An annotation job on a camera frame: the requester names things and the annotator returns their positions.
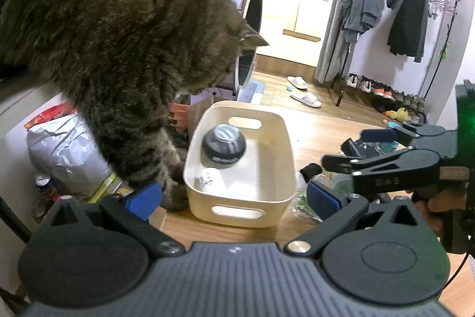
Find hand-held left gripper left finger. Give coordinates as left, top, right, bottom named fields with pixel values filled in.
left=48, top=182, right=186, bottom=260

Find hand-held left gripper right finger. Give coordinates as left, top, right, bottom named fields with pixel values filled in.
left=284, top=179, right=424, bottom=254

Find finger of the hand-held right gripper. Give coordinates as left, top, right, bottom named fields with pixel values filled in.
left=361, top=123, right=447, bottom=150
left=321, top=148, right=443, bottom=196

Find plastic bag with green print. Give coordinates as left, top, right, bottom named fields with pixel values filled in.
left=292, top=190, right=324, bottom=223

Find black cloth pouch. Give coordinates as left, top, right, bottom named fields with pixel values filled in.
left=340, top=138, right=387, bottom=159

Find black glasses case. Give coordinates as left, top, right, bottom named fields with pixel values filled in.
left=299, top=163, right=323, bottom=183

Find cream plastic container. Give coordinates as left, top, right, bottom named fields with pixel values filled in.
left=183, top=100, right=298, bottom=229

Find black round jar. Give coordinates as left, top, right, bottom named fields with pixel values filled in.
left=202, top=123, right=248, bottom=169

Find person's right hand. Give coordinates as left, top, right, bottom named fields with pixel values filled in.
left=413, top=186, right=458, bottom=234

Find yellow duck toy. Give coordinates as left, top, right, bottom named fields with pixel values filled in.
left=385, top=107, right=409, bottom=123

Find row of shoes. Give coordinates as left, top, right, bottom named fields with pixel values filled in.
left=344, top=72, right=428, bottom=114

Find white slipper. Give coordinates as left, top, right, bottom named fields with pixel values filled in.
left=290, top=91, right=322, bottom=108
left=286, top=75, right=309, bottom=91

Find orange plastic toy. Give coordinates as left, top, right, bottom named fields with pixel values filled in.
left=168, top=102, right=191, bottom=132

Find grey plastic bag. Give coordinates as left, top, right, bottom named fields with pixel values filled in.
left=26, top=112, right=113, bottom=197

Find soda can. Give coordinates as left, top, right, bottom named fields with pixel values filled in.
left=34, top=172, right=57, bottom=198

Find black jacket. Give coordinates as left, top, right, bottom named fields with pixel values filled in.
left=387, top=0, right=432, bottom=64

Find black clothes rack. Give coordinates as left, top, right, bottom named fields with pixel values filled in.
left=335, top=0, right=461, bottom=108

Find red snack bag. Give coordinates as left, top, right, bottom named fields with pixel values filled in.
left=24, top=102, right=77, bottom=129

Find grey shirt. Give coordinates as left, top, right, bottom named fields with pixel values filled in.
left=339, top=0, right=383, bottom=43

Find translucent blue box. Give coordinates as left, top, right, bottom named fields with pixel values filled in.
left=237, top=81, right=266, bottom=104

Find grey curtain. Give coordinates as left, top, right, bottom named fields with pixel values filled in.
left=315, top=0, right=371, bottom=84

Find wooden kitchen cabinets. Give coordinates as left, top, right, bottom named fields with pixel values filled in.
left=255, top=0, right=332, bottom=42

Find tabby cat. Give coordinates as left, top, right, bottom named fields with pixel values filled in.
left=0, top=0, right=270, bottom=212

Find purple cat wheel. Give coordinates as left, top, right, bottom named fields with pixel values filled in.
left=211, top=0, right=264, bottom=88

